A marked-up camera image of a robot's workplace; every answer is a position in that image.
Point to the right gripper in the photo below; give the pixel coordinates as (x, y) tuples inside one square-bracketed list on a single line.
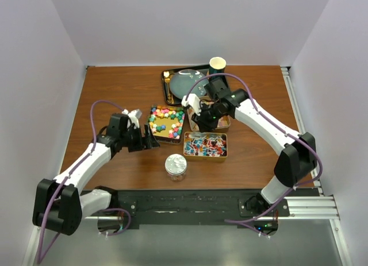
[(204, 125)]

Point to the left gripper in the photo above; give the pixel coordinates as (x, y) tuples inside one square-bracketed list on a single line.
[(142, 142)]

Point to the gold tin of star candies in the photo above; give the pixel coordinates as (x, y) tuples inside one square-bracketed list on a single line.
[(166, 123)]

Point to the silver jar lid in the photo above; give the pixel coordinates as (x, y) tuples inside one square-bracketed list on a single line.
[(175, 164)]

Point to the clear glass jar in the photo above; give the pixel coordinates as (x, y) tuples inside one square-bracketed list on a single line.
[(177, 178)]

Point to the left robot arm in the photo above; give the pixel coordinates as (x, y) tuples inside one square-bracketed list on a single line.
[(59, 203)]

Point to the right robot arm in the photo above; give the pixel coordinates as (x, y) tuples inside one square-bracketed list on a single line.
[(296, 152)]

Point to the tin of gummy candies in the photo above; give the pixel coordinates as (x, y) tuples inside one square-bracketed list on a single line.
[(223, 123)]

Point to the tin of lollipops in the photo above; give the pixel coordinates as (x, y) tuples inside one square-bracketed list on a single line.
[(205, 146)]

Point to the black serving tray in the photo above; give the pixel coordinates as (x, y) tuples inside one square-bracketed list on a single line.
[(201, 68)]

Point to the gold spoon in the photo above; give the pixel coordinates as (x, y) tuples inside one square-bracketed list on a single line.
[(169, 97)]

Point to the blue ceramic plate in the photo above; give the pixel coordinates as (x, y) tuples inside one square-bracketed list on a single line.
[(182, 81)]

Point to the dark green cup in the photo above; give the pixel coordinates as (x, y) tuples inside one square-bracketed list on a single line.
[(217, 65)]

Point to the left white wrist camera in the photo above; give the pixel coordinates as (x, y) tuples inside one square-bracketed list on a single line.
[(134, 117)]

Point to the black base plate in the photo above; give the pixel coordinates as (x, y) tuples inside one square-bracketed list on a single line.
[(186, 207)]

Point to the aluminium frame rail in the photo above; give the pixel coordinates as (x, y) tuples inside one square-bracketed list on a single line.
[(305, 230)]

